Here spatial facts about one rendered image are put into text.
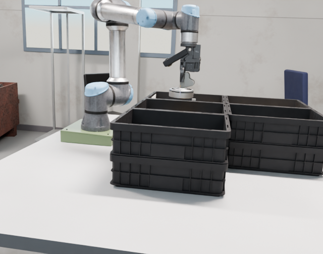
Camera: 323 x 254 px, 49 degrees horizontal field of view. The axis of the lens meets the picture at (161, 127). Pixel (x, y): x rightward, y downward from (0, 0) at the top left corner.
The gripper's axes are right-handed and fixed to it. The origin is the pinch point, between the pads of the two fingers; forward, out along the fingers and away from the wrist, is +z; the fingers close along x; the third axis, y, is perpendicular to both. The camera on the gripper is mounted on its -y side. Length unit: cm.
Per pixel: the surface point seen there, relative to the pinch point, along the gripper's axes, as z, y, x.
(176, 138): 12.1, 2.8, -40.6
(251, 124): 11.1, 29.6, -10.6
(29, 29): -41, -220, 274
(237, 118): 8.8, 24.0, -11.8
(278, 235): 32, 34, -61
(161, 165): 21.3, -1.5, -41.5
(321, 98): 24, 136, 270
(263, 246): 32, 29, -67
